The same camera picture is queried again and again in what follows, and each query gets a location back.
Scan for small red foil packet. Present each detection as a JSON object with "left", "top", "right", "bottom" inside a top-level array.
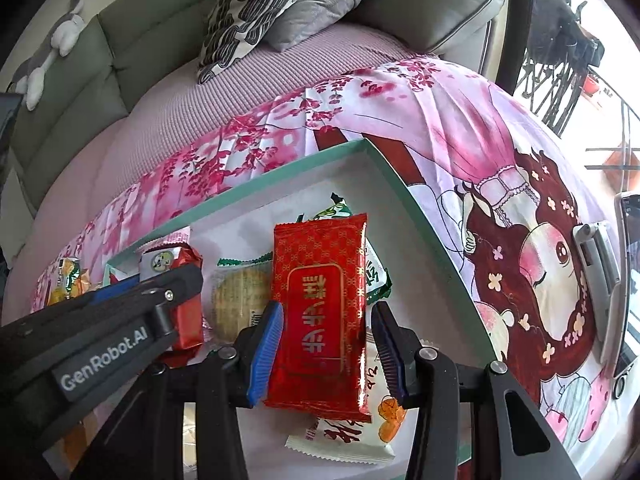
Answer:
[{"left": 136, "top": 241, "right": 206, "bottom": 368}]

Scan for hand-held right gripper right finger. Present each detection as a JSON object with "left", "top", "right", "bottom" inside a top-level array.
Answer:
[{"left": 371, "top": 301, "right": 583, "bottom": 480}]

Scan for pink sofa cover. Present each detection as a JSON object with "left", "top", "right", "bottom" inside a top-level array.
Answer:
[{"left": 0, "top": 25, "right": 441, "bottom": 311}]

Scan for grey sofa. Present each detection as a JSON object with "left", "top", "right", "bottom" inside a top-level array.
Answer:
[{"left": 0, "top": 0, "right": 508, "bottom": 261}]

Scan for silver phone stand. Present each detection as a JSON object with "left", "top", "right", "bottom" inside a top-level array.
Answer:
[{"left": 571, "top": 220, "right": 622, "bottom": 361}]

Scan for white snack packet orange print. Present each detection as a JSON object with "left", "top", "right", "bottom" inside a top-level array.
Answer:
[{"left": 284, "top": 327, "right": 426, "bottom": 465}]

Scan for black metal railing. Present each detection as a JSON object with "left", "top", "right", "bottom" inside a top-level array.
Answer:
[{"left": 515, "top": 0, "right": 640, "bottom": 196}]

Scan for tablet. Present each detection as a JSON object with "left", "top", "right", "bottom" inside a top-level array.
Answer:
[{"left": 600, "top": 191, "right": 640, "bottom": 401}]

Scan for yellow snack packet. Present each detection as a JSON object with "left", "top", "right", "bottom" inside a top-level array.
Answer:
[{"left": 46, "top": 256, "right": 96, "bottom": 307}]

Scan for black white patterned pillow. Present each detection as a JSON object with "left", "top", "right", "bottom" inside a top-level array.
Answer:
[{"left": 196, "top": 0, "right": 326, "bottom": 85}]

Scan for pink printed blanket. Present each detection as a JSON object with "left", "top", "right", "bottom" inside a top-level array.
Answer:
[{"left": 30, "top": 55, "right": 626, "bottom": 480}]

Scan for green-edged clear biscuit packet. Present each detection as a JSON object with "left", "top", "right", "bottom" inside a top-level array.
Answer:
[{"left": 202, "top": 255, "right": 275, "bottom": 347}]

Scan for grey white plush toy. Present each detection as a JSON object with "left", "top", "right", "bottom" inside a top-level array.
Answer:
[{"left": 12, "top": 0, "right": 87, "bottom": 112}]

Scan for grey pillow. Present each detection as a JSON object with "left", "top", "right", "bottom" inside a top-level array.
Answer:
[{"left": 270, "top": 0, "right": 413, "bottom": 53}]

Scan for teal shallow box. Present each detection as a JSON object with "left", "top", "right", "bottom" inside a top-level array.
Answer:
[{"left": 102, "top": 138, "right": 507, "bottom": 480}]

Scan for terracotta flower pot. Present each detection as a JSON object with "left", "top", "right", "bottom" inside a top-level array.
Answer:
[{"left": 602, "top": 145, "right": 640, "bottom": 186}]

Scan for large red patterned packet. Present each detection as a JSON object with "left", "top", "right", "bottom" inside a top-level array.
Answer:
[{"left": 263, "top": 212, "right": 373, "bottom": 423}]

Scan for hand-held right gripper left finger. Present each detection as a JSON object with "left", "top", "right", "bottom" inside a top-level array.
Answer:
[{"left": 70, "top": 301, "right": 286, "bottom": 480}]

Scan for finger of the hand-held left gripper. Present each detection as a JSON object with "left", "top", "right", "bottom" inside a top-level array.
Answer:
[{"left": 92, "top": 261, "right": 204, "bottom": 345}]

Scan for green snack packet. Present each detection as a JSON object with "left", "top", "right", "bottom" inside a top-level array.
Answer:
[{"left": 320, "top": 191, "right": 393, "bottom": 307}]

